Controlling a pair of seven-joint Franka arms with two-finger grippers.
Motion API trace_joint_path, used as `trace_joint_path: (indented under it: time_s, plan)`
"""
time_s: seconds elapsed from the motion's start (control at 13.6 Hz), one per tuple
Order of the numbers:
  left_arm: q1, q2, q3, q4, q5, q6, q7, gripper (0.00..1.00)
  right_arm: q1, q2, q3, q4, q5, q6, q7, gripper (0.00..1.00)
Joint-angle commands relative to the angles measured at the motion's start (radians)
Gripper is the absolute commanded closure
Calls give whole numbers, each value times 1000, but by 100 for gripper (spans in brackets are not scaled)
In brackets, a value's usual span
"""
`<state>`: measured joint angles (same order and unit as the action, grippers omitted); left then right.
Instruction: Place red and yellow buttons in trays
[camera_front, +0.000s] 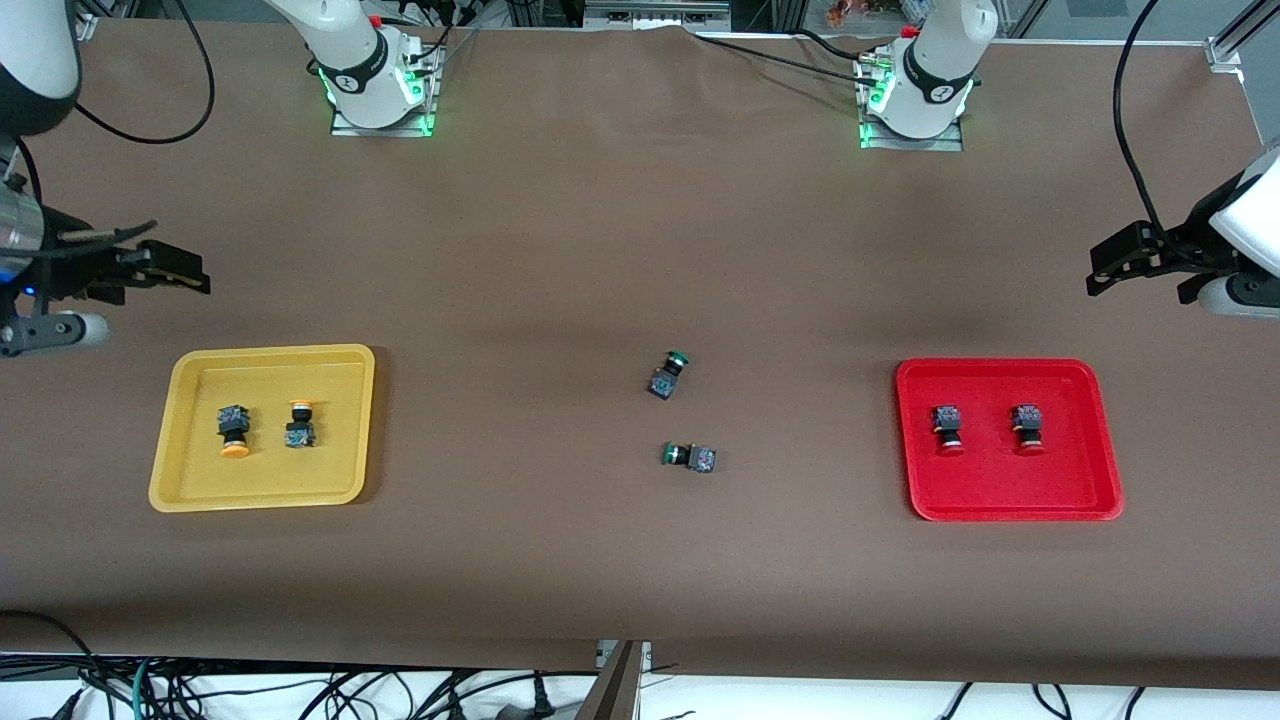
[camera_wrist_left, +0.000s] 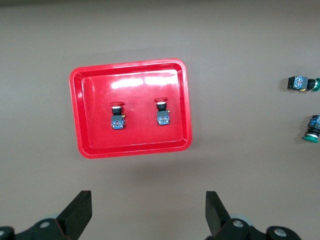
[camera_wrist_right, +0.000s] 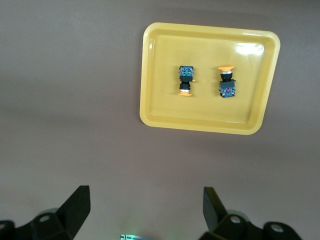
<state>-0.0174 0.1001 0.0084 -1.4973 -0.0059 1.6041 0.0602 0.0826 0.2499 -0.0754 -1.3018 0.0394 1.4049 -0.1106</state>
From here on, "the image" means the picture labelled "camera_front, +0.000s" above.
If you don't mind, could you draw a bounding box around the green floor cable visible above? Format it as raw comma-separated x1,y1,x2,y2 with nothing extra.
130,655,163,720

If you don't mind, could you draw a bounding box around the aluminium frame bracket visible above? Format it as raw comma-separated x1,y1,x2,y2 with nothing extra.
1205,0,1280,73

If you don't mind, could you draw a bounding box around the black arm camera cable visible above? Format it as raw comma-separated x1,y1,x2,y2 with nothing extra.
1112,0,1216,271
15,0,216,201

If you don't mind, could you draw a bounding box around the small metal bracket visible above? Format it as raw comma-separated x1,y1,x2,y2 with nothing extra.
596,640,654,673

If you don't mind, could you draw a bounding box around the red plastic tray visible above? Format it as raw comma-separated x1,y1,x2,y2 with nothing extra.
894,357,1126,524

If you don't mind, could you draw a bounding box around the yellow plastic tray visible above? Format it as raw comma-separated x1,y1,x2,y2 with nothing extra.
148,344,377,514

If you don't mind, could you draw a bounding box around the green push button switch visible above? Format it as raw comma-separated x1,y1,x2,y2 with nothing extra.
646,350,693,401
660,441,718,475

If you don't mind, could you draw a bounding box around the brown table cover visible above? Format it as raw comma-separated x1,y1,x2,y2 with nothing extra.
0,18,1280,691

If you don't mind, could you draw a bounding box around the grey metal box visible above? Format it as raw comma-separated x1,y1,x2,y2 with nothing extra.
583,0,733,33

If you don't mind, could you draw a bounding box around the black cable on table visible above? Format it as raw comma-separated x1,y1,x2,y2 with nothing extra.
795,27,869,63
683,28,871,86

